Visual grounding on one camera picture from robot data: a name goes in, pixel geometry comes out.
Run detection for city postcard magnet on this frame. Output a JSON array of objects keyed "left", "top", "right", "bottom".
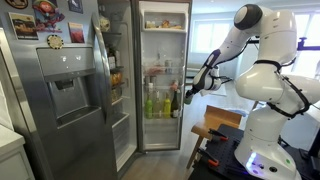
[{"left": 8, "top": 11, "right": 40, "bottom": 41}]

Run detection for white lower counter cabinet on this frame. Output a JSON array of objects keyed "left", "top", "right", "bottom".
[{"left": 0, "top": 123, "right": 36, "bottom": 180}]

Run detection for pale green bottle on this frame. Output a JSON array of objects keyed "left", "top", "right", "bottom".
[{"left": 153, "top": 90, "right": 164, "bottom": 119}]

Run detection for fridge cabinet white interior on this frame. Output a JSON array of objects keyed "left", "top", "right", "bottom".
[{"left": 96, "top": 0, "right": 140, "bottom": 179}]

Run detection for clear crisper drawer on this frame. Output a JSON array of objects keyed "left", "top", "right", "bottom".
[{"left": 111, "top": 113, "right": 138, "bottom": 168}]

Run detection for round dark magnet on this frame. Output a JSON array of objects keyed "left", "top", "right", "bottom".
[{"left": 4, "top": 0, "right": 29, "bottom": 10}]

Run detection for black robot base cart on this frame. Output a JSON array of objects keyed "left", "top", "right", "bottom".
[{"left": 187, "top": 123, "right": 320, "bottom": 180}]

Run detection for wooden chair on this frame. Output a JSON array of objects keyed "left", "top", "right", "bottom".
[{"left": 185, "top": 104, "right": 244, "bottom": 170}]

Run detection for steel freezer door handle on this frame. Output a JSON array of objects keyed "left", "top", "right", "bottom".
[{"left": 90, "top": 12, "right": 112, "bottom": 125}]

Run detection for water ice dispenser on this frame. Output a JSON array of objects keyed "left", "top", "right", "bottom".
[{"left": 35, "top": 46, "right": 102, "bottom": 128}]

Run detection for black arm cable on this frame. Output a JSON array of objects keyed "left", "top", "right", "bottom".
[{"left": 199, "top": 36, "right": 313, "bottom": 120}]

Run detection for orange white plastic tub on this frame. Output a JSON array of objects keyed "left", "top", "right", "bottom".
[{"left": 145, "top": 65, "right": 164, "bottom": 76}]

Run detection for small window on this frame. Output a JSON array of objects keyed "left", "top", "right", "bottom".
[{"left": 192, "top": 19, "right": 234, "bottom": 56}]

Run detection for yellow green bottle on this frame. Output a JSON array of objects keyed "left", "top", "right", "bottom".
[{"left": 162, "top": 92, "right": 173, "bottom": 119}]

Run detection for dark picture magnet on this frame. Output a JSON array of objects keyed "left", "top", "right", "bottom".
[{"left": 67, "top": 0, "right": 84, "bottom": 15}]

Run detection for pale green cabbage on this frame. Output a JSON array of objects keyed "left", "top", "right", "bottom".
[{"left": 99, "top": 14, "right": 112, "bottom": 33}]

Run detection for stainless steel freezer door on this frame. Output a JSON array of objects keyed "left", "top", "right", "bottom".
[{"left": 0, "top": 0, "right": 118, "bottom": 180}]

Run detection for orange black clamp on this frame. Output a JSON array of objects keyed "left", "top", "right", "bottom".
[
  {"left": 207, "top": 128, "right": 230, "bottom": 142},
  {"left": 195, "top": 147, "right": 221, "bottom": 168}
]

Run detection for dark wine bottle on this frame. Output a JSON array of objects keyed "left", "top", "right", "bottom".
[{"left": 170, "top": 89, "right": 181, "bottom": 119}]

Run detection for butter packs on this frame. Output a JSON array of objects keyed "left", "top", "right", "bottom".
[{"left": 145, "top": 19, "right": 185, "bottom": 30}]

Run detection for green bottle white cap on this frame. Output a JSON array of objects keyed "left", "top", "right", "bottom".
[{"left": 144, "top": 82, "right": 155, "bottom": 120}]

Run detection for red landscape postcard magnet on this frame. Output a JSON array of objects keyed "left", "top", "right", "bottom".
[{"left": 67, "top": 21, "right": 86, "bottom": 44}]

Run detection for large window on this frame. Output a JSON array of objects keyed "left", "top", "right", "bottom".
[{"left": 293, "top": 13, "right": 320, "bottom": 79}]

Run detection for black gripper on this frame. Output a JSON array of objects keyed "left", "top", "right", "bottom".
[{"left": 185, "top": 84, "right": 202, "bottom": 98}]

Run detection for open fridge door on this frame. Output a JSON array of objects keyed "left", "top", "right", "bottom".
[{"left": 132, "top": 0, "right": 194, "bottom": 154}]

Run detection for yellow fruit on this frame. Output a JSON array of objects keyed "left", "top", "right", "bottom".
[{"left": 110, "top": 71, "right": 124, "bottom": 87}]

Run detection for round gold magnet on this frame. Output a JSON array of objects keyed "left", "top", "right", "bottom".
[{"left": 46, "top": 34, "right": 65, "bottom": 50}]

